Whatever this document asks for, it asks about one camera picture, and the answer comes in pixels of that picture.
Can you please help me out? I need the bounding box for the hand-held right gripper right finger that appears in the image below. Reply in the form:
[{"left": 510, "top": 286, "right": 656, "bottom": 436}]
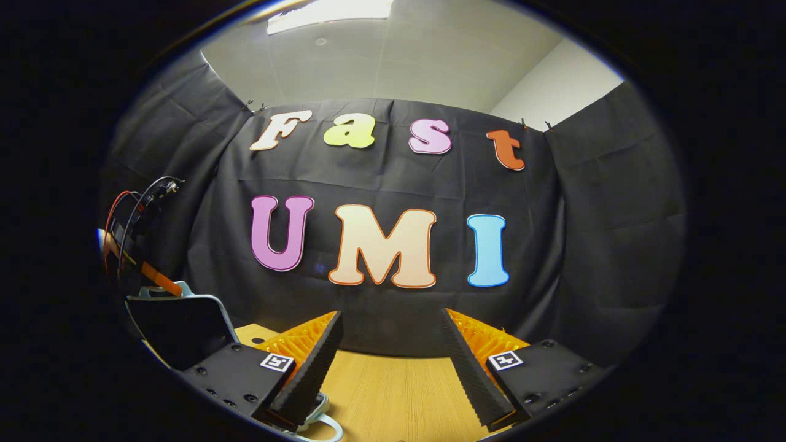
[{"left": 440, "top": 307, "right": 607, "bottom": 432}]

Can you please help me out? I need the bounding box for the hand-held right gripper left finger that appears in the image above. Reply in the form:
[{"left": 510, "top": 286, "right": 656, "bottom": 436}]
[{"left": 182, "top": 310, "right": 344, "bottom": 433}]

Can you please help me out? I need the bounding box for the light blue suitcase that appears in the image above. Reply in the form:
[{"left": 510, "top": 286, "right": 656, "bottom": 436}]
[{"left": 125, "top": 281, "right": 344, "bottom": 442}]

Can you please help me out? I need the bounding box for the black backdrop cloth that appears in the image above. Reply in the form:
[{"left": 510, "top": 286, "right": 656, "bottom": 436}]
[{"left": 101, "top": 49, "right": 685, "bottom": 369}]

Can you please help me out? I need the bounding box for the ceiling light panel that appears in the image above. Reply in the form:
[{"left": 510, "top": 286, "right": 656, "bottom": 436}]
[{"left": 267, "top": 0, "right": 394, "bottom": 35}]

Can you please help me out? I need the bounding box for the black cable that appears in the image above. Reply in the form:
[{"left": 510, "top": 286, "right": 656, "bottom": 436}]
[{"left": 117, "top": 176, "right": 185, "bottom": 277}]

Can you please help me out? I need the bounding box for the red cable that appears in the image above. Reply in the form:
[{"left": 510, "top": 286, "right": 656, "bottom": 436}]
[{"left": 103, "top": 190, "right": 139, "bottom": 271}]

